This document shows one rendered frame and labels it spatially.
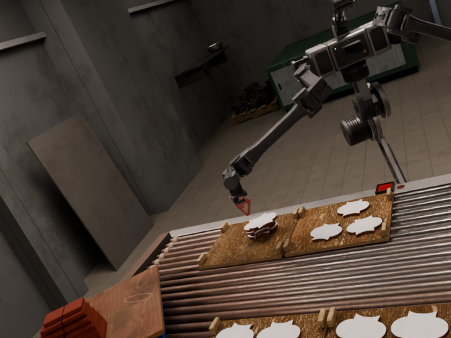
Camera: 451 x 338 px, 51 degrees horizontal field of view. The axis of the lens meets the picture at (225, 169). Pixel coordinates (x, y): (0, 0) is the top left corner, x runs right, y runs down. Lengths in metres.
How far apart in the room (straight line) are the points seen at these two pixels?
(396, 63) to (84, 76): 4.37
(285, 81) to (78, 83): 3.32
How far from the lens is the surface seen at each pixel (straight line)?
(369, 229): 1.87
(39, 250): 4.72
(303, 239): 1.98
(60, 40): 5.88
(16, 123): 5.28
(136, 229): 5.52
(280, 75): 7.67
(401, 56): 7.49
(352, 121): 3.11
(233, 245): 2.18
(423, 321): 1.42
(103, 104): 5.80
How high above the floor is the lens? 1.87
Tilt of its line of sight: 17 degrees down
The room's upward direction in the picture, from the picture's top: 25 degrees counter-clockwise
